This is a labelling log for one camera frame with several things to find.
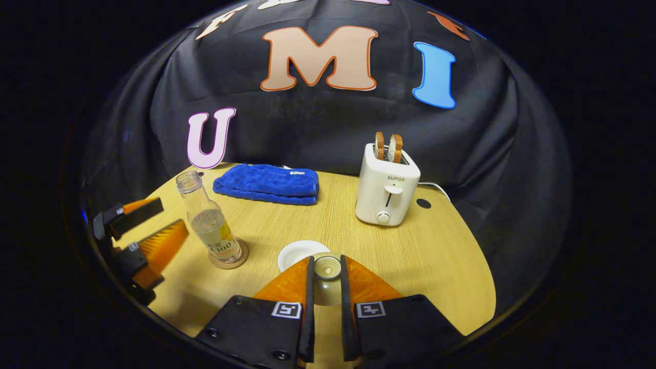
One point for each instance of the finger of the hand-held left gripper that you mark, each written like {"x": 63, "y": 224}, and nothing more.
{"x": 136, "y": 212}
{"x": 159, "y": 248}

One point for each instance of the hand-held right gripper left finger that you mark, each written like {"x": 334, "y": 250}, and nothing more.
{"x": 310, "y": 307}

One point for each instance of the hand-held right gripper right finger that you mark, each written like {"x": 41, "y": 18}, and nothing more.
{"x": 346, "y": 307}

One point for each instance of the cream teacup lid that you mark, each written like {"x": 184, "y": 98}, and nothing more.
{"x": 327, "y": 284}

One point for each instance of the white teacup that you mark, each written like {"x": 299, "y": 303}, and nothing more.
{"x": 297, "y": 253}

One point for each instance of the clear plastic water bottle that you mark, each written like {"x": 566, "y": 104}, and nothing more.
{"x": 212, "y": 225}

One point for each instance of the round brown coaster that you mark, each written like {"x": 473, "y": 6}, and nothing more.
{"x": 243, "y": 256}

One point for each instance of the white toaster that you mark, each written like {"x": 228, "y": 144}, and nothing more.
{"x": 382, "y": 197}

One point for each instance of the folded blue towel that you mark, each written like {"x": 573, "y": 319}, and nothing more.
{"x": 266, "y": 183}

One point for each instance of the black backdrop cloth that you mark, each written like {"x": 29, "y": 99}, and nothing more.
{"x": 318, "y": 123}

